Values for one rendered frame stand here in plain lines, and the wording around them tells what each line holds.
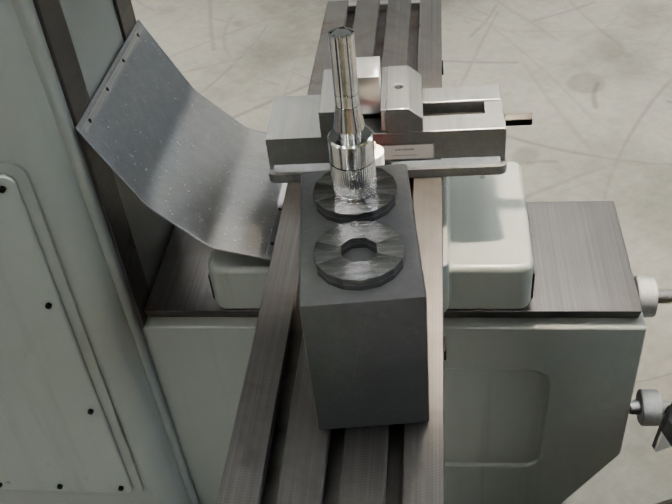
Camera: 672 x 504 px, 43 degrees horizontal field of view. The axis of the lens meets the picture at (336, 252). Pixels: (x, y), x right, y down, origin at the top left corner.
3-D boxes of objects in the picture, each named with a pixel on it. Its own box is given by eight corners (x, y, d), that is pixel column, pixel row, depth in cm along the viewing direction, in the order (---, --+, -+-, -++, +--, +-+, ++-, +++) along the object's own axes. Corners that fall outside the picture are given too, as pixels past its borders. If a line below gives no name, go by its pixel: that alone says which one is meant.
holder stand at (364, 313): (412, 283, 109) (407, 152, 96) (430, 423, 92) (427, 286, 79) (317, 291, 109) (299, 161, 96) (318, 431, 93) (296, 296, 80)
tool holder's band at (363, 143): (372, 155, 86) (372, 146, 85) (326, 156, 86) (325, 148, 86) (374, 129, 89) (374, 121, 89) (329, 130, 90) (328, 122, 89)
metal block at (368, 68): (381, 92, 129) (379, 55, 125) (381, 113, 124) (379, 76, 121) (347, 93, 129) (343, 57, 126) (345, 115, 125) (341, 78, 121)
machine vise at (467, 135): (498, 119, 136) (500, 56, 129) (507, 174, 125) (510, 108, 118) (279, 128, 139) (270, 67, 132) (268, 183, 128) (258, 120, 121)
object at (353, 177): (376, 201, 90) (372, 155, 86) (331, 202, 90) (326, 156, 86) (377, 175, 93) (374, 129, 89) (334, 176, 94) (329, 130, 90)
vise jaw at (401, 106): (421, 87, 132) (421, 64, 129) (423, 132, 122) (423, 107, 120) (382, 89, 132) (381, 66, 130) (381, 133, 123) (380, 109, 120)
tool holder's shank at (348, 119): (365, 142, 86) (357, 39, 79) (333, 143, 86) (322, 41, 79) (366, 125, 88) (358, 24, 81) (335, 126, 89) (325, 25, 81)
